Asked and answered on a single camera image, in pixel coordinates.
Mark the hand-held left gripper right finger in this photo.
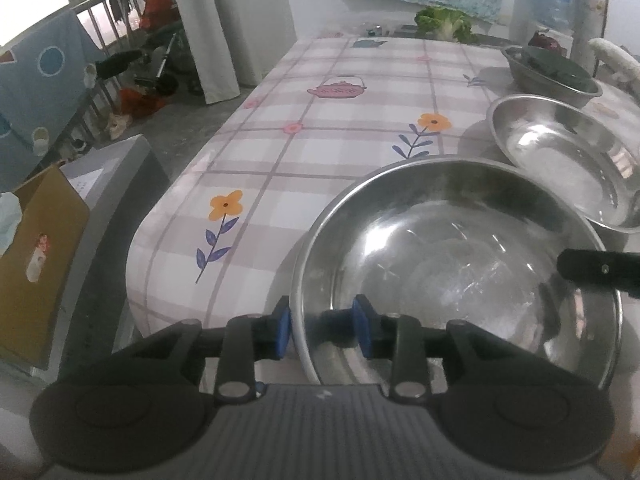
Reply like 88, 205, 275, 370
352, 294, 541, 403

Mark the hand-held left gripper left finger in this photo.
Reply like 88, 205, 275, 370
115, 296, 292, 407

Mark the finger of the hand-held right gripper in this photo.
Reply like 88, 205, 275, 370
557, 247, 640, 297

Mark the large steel plate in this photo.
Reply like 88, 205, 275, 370
290, 156, 624, 392
487, 95, 640, 234

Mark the steel bowl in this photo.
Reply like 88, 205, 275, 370
502, 45, 604, 109

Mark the green ceramic bowl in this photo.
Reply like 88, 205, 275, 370
522, 47, 597, 94

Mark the checked printed tablecloth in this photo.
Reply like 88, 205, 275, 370
125, 35, 640, 393

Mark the brown cardboard box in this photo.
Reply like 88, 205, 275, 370
0, 165, 91, 369

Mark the white floral roll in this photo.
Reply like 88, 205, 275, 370
570, 0, 611, 62

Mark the orange plastic bag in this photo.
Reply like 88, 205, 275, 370
120, 87, 167, 117

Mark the black folded stroller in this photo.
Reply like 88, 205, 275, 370
134, 32, 202, 97

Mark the green lettuce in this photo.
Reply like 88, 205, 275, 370
413, 6, 479, 44

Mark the white curtain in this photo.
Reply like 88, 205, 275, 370
164, 0, 299, 107

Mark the blue printed cloth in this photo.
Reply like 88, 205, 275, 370
0, 10, 109, 194

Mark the orange red garment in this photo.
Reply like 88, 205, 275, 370
139, 0, 177, 32

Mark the metal balcony railing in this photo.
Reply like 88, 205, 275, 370
0, 0, 152, 173

